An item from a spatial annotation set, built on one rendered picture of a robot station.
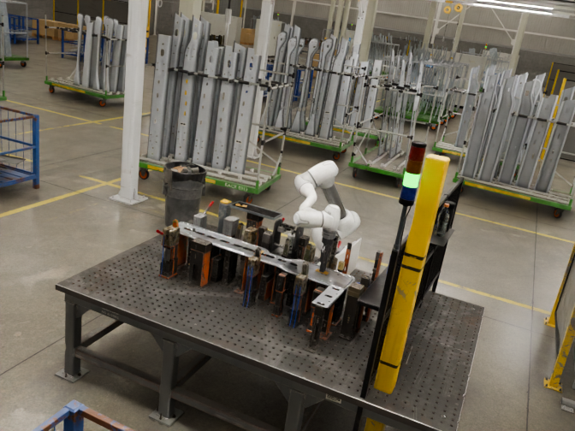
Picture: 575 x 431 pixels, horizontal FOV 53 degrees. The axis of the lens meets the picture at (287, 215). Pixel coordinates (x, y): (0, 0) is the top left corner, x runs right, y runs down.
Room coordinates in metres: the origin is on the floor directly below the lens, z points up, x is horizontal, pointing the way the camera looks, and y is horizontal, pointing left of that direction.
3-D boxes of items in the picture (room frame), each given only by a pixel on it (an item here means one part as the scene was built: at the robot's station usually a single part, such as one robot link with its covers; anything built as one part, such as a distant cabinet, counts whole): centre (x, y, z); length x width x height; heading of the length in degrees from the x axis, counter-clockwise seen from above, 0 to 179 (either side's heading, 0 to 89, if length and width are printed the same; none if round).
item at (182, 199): (6.31, 1.24, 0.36); 0.54 x 0.50 x 0.73; 159
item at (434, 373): (3.55, -0.07, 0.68); 2.56 x 1.61 x 0.04; 69
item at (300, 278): (3.20, -0.14, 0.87); 0.12 x 0.09 x 0.35; 157
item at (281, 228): (3.70, -0.02, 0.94); 0.18 x 0.13 x 0.49; 67
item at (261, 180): (8.02, 1.23, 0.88); 1.93 x 1.01 x 1.76; 75
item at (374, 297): (3.38, -0.75, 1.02); 0.90 x 0.22 x 0.03; 157
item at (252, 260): (3.36, 0.17, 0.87); 0.12 x 0.09 x 0.35; 157
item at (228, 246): (3.55, 0.17, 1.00); 1.38 x 0.22 x 0.02; 67
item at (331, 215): (3.36, -0.26, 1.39); 0.13 x 0.11 x 0.16; 111
